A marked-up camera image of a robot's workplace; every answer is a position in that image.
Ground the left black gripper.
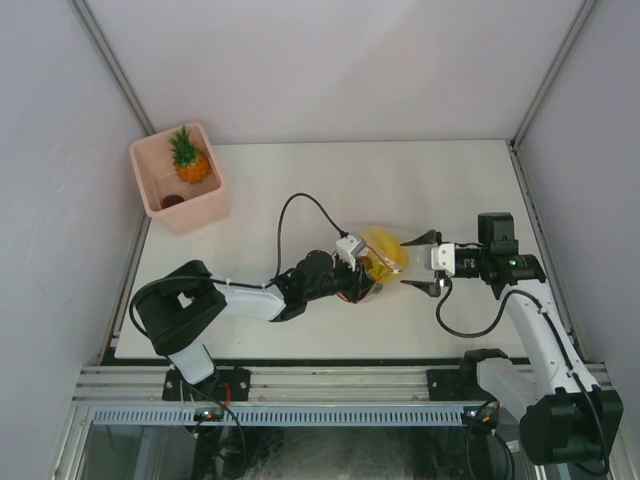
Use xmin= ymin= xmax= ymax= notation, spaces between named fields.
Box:
xmin=304 ymin=254 xmax=381 ymax=304

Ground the clear zip top bag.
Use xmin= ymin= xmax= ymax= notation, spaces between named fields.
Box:
xmin=335 ymin=222 xmax=436 ymax=305

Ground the purple fake onion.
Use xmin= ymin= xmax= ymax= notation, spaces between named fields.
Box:
xmin=160 ymin=195 xmax=185 ymax=209

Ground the fake pineapple green crown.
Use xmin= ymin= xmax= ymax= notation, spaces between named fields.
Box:
xmin=169 ymin=125 xmax=211 ymax=185

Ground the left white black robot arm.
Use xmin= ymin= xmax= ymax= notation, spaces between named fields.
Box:
xmin=129 ymin=250 xmax=375 ymax=400

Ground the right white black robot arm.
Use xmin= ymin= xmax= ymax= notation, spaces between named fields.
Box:
xmin=407 ymin=212 xmax=624 ymax=476

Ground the yellow fake banana bunch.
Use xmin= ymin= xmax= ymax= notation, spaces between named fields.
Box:
xmin=360 ymin=226 xmax=410 ymax=285

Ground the pink plastic bin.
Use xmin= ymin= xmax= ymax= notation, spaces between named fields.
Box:
xmin=129 ymin=122 xmax=230 ymax=235

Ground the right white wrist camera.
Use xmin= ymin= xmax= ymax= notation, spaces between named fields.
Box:
xmin=429 ymin=243 xmax=456 ymax=277

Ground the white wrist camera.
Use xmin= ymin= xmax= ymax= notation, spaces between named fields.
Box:
xmin=429 ymin=243 xmax=456 ymax=277
xmin=335 ymin=232 xmax=367 ymax=271

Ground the right black camera cable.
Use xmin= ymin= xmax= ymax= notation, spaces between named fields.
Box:
xmin=435 ymin=277 xmax=614 ymax=476

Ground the black camera cable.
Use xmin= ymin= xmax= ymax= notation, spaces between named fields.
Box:
xmin=128 ymin=193 xmax=351 ymax=346
xmin=435 ymin=277 xmax=614 ymax=476

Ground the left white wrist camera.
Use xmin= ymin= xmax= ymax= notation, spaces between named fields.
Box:
xmin=335 ymin=232 xmax=367 ymax=271

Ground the left black camera cable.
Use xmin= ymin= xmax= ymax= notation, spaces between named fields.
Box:
xmin=128 ymin=193 xmax=351 ymax=346

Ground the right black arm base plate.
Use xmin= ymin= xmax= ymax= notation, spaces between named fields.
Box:
xmin=426 ymin=368 xmax=483 ymax=402

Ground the grey slotted cable duct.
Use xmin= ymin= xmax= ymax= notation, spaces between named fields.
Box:
xmin=93 ymin=405 xmax=471 ymax=427

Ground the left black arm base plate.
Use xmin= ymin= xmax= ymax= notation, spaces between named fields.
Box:
xmin=162 ymin=368 xmax=251 ymax=404

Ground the aluminium rail frame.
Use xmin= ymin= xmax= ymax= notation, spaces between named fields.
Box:
xmin=72 ymin=362 xmax=616 ymax=406

